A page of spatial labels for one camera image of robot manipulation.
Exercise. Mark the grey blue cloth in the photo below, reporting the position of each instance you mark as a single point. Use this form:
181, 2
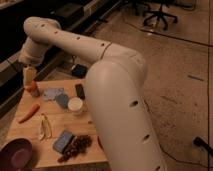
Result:
49, 94

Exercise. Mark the purple bowl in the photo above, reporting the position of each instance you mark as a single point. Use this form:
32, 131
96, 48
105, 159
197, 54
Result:
15, 155

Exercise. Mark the small black box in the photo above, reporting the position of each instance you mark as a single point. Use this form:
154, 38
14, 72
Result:
80, 91

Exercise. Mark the white paper cup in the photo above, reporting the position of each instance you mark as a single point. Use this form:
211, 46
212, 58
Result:
75, 105

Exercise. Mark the blue sponge block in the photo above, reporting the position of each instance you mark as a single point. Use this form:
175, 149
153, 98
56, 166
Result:
62, 141

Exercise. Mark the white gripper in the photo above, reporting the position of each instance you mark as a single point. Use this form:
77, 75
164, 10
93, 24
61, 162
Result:
29, 73

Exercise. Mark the dark grape bunch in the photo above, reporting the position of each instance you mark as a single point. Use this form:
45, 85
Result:
77, 146

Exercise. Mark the black object on floor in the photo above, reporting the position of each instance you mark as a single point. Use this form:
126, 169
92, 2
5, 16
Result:
201, 143

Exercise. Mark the black power adapter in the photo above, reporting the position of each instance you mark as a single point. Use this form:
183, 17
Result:
79, 71

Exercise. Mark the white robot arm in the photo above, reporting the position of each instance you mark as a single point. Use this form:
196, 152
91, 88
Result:
113, 92

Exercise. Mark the orange carrot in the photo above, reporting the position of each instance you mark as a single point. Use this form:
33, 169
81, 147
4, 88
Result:
30, 113

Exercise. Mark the black office chair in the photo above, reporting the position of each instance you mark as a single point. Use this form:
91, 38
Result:
160, 14

